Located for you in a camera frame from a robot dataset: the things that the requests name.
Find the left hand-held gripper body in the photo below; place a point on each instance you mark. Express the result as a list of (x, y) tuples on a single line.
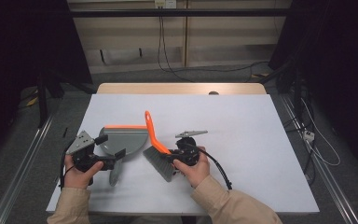
[(80, 144)]

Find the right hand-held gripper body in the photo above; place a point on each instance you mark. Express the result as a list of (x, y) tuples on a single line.
[(189, 154)]

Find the orange brush with grey bristles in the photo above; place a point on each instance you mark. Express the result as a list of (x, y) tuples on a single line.
[(160, 163)]

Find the grey dustpan with orange edge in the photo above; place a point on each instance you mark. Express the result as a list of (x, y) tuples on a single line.
[(127, 140)]

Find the person's right hand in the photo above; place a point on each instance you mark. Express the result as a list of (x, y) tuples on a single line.
[(197, 172)]

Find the person's left hand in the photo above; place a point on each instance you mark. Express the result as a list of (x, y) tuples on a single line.
[(77, 179)]

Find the small black floor object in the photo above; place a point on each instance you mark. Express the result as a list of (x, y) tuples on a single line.
[(64, 132)]

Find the white table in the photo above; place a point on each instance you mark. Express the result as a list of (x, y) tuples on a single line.
[(230, 161)]

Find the black metal stand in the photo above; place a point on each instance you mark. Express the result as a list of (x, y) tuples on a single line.
[(42, 102), (297, 93)]

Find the dark table grommet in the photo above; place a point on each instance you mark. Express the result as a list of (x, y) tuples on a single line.
[(213, 92)]

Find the wooden table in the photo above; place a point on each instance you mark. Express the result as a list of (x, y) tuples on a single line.
[(167, 88)]

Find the white power strip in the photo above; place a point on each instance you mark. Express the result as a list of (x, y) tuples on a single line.
[(308, 136)]

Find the black horizontal bar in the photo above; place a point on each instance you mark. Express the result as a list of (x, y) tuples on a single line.
[(199, 12)]

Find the black curtain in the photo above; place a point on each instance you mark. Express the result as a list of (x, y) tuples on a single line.
[(348, 62)]

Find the metal floor rail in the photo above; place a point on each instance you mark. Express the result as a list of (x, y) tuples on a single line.
[(332, 186), (21, 174)]

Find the black wall bracket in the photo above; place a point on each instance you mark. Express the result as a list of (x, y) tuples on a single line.
[(102, 56), (140, 52)]

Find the wooden wall strip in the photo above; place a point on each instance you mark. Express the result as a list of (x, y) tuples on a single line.
[(185, 40)]

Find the white wall socket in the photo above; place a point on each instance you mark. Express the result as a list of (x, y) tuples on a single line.
[(166, 3)]

